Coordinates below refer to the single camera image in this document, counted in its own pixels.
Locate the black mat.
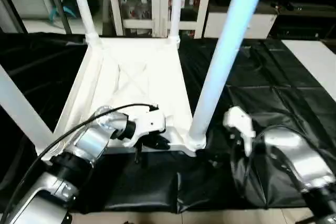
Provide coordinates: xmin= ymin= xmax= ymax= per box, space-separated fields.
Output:
xmin=0 ymin=31 xmax=336 ymax=214

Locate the white flat board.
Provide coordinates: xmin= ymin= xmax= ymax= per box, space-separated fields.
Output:
xmin=282 ymin=39 xmax=336 ymax=102

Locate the white drawer unit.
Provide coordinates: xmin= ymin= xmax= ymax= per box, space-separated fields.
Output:
xmin=203 ymin=11 xmax=278 ymax=40

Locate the white glass door cabinet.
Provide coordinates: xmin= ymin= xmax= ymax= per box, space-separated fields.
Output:
xmin=106 ymin=0 xmax=215 ymax=39

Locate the light blue stand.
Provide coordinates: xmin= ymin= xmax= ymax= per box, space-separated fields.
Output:
xmin=47 ymin=6 xmax=77 ymax=23

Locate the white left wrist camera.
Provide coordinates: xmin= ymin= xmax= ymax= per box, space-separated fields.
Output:
xmin=123 ymin=105 xmax=167 ymax=146

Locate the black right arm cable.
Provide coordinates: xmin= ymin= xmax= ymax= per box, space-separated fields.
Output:
xmin=230 ymin=124 xmax=317 ymax=189

